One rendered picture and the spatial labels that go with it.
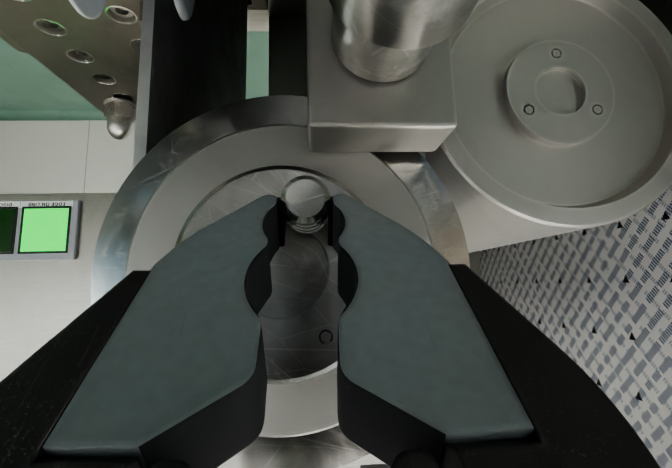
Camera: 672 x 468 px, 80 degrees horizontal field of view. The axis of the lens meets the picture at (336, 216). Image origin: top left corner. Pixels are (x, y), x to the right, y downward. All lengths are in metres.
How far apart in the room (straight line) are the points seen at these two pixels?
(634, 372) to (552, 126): 0.14
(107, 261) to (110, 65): 0.34
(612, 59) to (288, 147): 0.15
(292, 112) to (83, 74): 0.38
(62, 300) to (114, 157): 2.74
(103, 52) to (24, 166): 3.11
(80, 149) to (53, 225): 2.84
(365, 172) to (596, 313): 0.18
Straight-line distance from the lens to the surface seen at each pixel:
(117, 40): 0.45
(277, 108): 0.18
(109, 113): 0.57
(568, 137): 0.20
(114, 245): 0.18
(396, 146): 0.15
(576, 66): 0.22
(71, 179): 3.37
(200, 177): 0.16
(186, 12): 0.19
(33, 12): 0.45
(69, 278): 0.56
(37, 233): 0.58
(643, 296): 0.26
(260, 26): 0.63
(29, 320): 0.58
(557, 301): 0.32
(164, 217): 0.16
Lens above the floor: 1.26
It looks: 10 degrees down
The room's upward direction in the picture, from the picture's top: 179 degrees clockwise
